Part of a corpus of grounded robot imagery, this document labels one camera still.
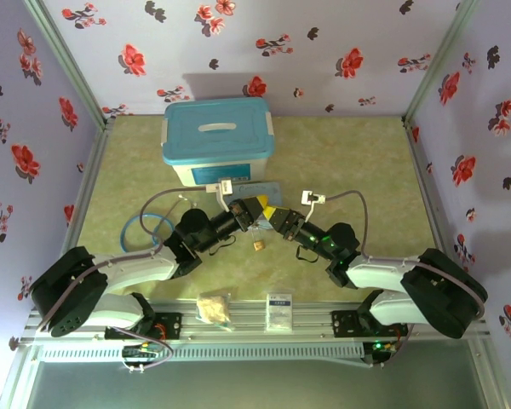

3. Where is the blue-grey handwritten card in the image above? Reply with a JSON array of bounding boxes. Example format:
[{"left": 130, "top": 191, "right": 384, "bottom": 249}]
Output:
[{"left": 227, "top": 181, "right": 284, "bottom": 205}]

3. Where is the white packet with blue label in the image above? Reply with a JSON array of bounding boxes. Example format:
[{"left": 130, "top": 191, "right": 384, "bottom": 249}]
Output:
[{"left": 265, "top": 291, "right": 294, "bottom": 332}]

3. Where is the blue lidded plastic storage box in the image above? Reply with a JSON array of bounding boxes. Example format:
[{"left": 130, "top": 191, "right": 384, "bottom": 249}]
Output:
[{"left": 160, "top": 97, "right": 277, "bottom": 187}]

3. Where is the clear bag with beige contents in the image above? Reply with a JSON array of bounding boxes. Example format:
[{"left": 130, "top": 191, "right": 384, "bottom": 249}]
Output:
[{"left": 195, "top": 291, "right": 233, "bottom": 332}]

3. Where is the black strap loop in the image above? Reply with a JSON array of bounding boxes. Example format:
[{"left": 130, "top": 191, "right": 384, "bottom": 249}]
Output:
[
  {"left": 207, "top": 235, "right": 238, "bottom": 257},
  {"left": 296, "top": 245, "right": 320, "bottom": 264}
]

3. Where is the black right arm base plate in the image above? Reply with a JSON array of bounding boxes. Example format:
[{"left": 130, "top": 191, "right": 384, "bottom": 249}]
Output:
[{"left": 330, "top": 309, "right": 410, "bottom": 340}]

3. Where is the blue ring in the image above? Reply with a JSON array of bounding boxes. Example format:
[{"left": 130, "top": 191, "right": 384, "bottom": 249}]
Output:
[{"left": 119, "top": 214, "right": 174, "bottom": 256}]

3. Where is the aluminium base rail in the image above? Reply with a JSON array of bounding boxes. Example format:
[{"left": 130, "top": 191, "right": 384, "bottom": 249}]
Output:
[{"left": 19, "top": 300, "right": 493, "bottom": 349}]

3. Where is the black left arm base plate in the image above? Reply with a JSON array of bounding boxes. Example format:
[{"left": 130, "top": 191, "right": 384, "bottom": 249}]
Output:
[{"left": 105, "top": 312, "right": 184, "bottom": 342}]

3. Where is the white slotted cable duct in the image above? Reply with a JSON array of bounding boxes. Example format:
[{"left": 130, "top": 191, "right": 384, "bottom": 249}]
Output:
[{"left": 37, "top": 343, "right": 364, "bottom": 364}]

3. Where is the aluminium frame post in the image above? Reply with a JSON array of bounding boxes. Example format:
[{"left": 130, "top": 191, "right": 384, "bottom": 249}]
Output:
[
  {"left": 0, "top": 0, "right": 117, "bottom": 409},
  {"left": 402, "top": 0, "right": 511, "bottom": 409}
]

